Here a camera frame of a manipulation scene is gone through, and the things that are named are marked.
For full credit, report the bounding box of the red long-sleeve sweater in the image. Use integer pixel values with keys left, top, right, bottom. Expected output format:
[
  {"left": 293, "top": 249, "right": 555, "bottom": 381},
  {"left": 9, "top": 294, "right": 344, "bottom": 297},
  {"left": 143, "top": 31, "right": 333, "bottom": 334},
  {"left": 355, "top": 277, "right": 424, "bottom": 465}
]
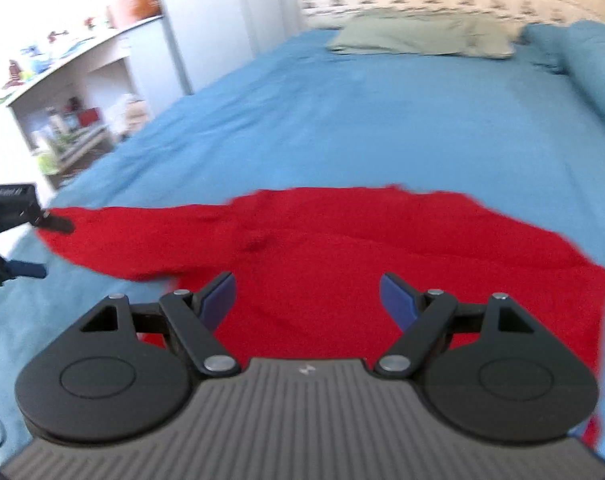
[{"left": 40, "top": 186, "right": 605, "bottom": 443}]

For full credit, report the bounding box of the white shelf unit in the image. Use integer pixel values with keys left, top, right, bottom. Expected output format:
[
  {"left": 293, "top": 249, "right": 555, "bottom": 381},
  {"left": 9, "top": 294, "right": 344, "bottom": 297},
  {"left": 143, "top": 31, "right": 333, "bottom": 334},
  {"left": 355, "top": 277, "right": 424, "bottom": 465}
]
[{"left": 5, "top": 15, "right": 184, "bottom": 190}]

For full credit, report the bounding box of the blue bed sheet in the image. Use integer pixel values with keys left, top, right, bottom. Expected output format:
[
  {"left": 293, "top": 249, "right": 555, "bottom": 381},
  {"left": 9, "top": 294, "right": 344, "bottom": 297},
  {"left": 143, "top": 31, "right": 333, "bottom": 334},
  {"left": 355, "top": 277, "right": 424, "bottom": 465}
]
[{"left": 0, "top": 27, "right": 605, "bottom": 466}]

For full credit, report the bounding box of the orange basket on shelf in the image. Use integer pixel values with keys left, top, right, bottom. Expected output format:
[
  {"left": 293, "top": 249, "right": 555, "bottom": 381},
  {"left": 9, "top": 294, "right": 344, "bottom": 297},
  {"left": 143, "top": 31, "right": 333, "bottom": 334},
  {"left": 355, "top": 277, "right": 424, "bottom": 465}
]
[{"left": 107, "top": 0, "right": 161, "bottom": 29}]

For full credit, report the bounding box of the white wardrobe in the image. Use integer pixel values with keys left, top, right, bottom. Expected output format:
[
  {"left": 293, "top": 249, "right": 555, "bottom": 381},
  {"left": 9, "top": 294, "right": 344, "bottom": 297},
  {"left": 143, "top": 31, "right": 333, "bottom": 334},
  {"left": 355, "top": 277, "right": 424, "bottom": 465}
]
[{"left": 159, "top": 0, "right": 302, "bottom": 94}]

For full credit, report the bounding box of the green pillow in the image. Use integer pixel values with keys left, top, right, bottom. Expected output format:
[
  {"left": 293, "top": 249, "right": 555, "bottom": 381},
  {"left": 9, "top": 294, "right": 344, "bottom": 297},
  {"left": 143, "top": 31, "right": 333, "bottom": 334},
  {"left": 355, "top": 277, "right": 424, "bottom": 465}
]
[{"left": 326, "top": 13, "right": 514, "bottom": 60}]

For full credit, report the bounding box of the folded blue duvet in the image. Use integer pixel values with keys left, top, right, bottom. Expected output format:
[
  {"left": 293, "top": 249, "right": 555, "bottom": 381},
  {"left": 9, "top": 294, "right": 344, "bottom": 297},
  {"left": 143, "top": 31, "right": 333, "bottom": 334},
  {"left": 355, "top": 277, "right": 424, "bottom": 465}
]
[{"left": 520, "top": 20, "right": 605, "bottom": 120}]

